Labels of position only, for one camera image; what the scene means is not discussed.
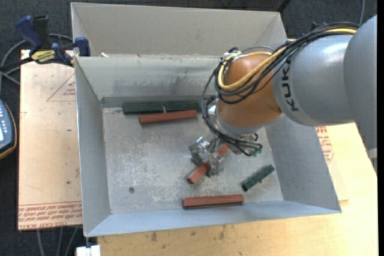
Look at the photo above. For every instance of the dark green flat block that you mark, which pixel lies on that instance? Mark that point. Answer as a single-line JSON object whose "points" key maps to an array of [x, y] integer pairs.
{"points": [[142, 107], [258, 177], [182, 106]]}

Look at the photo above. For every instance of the grey metal bin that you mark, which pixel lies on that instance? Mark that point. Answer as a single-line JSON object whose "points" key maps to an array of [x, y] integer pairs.
{"points": [[144, 159]]}

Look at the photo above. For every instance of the red-brown block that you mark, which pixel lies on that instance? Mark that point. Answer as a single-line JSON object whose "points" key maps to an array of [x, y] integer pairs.
{"points": [[213, 201], [168, 117], [198, 173]]}

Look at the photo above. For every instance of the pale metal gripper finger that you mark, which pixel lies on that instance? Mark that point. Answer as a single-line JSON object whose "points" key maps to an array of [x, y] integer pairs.
{"points": [[199, 148], [215, 164]]}

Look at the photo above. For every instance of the brown cardboard board, red print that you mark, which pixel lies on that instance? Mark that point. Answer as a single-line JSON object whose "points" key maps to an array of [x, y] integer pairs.
{"points": [[48, 144]]}

